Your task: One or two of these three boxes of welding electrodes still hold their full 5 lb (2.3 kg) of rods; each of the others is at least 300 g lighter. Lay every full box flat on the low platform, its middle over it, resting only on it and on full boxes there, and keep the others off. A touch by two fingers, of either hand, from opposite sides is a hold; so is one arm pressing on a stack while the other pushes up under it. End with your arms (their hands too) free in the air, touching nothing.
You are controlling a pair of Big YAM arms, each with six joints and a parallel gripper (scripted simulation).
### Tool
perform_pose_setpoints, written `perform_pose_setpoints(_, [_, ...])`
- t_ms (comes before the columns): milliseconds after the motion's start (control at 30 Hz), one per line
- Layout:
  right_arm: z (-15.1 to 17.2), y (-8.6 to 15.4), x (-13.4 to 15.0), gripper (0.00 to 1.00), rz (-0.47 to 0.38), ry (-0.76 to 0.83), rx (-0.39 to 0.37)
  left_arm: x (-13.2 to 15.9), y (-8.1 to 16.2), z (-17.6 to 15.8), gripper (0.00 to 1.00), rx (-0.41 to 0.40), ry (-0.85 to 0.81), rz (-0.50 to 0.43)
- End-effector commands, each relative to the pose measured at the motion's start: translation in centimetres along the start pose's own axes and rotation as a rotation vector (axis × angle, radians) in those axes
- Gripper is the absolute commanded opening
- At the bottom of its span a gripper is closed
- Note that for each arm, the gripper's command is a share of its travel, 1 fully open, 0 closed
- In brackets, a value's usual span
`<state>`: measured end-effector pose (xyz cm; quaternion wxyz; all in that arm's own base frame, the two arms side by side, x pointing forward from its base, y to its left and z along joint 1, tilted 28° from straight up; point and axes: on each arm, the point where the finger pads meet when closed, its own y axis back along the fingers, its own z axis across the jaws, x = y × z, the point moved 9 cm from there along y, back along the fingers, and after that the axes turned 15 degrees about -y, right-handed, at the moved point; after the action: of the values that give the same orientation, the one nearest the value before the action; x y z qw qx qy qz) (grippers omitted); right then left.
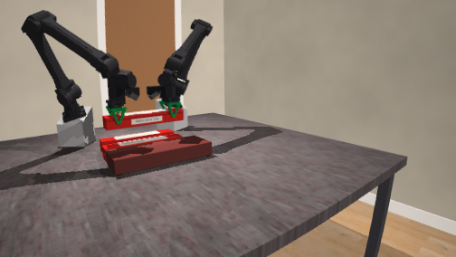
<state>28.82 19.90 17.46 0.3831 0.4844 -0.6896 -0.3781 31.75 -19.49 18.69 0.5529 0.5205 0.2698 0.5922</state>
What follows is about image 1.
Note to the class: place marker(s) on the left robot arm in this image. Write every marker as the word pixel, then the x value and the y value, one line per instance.
pixel 180 66

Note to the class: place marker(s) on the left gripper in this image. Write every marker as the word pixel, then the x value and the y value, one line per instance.
pixel 166 100

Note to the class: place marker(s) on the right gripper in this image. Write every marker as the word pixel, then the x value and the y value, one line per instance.
pixel 111 105

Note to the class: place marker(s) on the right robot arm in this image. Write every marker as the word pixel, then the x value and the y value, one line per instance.
pixel 46 22

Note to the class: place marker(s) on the red box of welding electrodes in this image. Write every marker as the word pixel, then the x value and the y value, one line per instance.
pixel 136 142
pixel 151 134
pixel 134 119

